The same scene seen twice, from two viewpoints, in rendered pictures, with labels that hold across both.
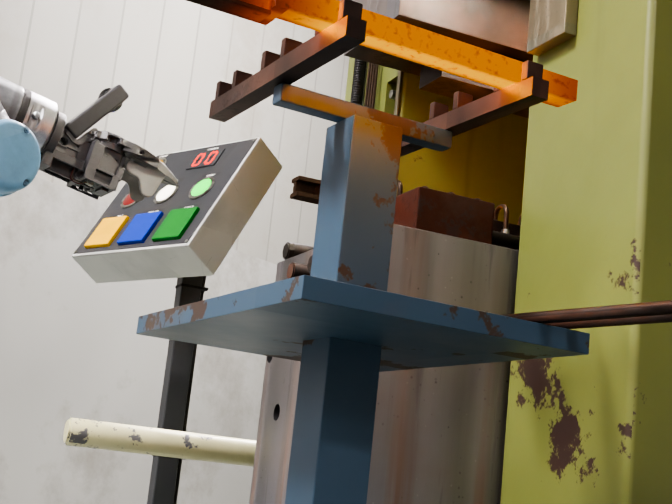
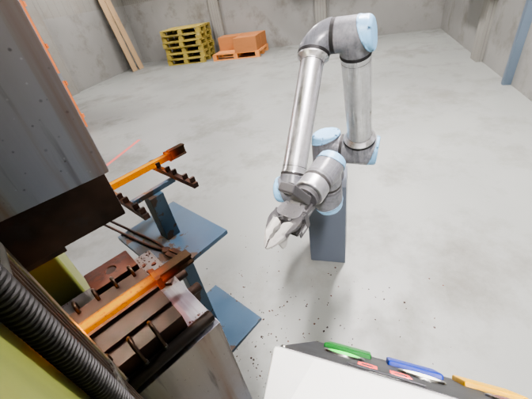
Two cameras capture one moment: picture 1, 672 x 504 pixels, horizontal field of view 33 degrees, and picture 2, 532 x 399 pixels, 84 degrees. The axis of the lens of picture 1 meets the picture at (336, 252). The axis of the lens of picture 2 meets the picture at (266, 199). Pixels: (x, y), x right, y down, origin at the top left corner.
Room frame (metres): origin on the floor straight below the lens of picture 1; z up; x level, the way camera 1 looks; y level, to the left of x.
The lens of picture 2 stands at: (2.22, 0.14, 1.54)
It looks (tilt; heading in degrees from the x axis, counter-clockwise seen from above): 36 degrees down; 165
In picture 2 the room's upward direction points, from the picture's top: 10 degrees counter-clockwise
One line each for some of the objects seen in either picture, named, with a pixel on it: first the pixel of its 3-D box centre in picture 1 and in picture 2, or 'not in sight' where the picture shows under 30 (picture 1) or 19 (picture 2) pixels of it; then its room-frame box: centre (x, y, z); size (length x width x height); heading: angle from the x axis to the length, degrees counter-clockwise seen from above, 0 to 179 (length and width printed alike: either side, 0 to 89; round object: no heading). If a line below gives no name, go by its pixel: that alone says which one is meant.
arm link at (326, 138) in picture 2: not in sight; (328, 146); (0.96, 0.87, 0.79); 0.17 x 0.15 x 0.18; 45
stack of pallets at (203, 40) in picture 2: not in sight; (188, 43); (-7.52, 1.39, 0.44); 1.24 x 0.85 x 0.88; 54
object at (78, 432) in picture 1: (195, 446); not in sight; (1.97, 0.20, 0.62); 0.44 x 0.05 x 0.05; 113
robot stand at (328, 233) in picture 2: not in sight; (328, 216); (0.96, 0.87, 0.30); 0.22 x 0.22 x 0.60; 54
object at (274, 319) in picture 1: (343, 333); (171, 235); (1.15, -0.02, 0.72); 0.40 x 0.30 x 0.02; 28
